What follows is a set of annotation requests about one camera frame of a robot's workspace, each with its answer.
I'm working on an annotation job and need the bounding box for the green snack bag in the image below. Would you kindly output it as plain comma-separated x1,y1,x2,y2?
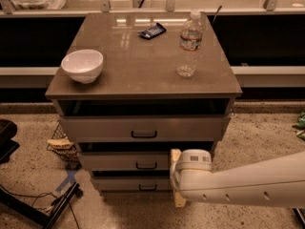
293,112,305,140

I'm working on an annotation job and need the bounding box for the wire basket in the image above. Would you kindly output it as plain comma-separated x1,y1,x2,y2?
47,124,78,162

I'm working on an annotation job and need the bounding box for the dark blue snack packet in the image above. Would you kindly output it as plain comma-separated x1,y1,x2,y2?
138,23,167,40

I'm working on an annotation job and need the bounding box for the clear plastic water bottle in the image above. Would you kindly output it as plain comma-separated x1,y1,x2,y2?
176,10,204,77

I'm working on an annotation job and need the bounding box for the white bowl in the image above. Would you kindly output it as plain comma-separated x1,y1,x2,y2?
61,50,104,84

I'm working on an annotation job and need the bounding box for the black cable on floor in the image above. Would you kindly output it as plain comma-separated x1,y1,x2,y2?
0,184,82,229

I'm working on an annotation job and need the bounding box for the grey drawer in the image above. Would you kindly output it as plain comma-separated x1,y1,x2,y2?
91,177,172,192
60,115,230,143
78,151,171,171

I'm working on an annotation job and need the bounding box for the black metal stand left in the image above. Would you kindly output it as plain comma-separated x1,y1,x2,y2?
0,182,83,229

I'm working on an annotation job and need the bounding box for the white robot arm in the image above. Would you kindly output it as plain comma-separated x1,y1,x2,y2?
170,149,305,209

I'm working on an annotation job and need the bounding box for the black bar right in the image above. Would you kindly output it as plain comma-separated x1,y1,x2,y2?
293,208,305,229

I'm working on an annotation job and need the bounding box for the grey drawer cabinet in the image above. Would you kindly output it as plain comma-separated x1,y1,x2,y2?
46,12,241,180

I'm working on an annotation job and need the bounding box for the black chair base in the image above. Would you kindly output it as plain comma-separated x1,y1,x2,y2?
0,119,19,163

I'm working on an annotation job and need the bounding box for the beige sponge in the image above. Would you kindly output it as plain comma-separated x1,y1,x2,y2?
47,138,73,150

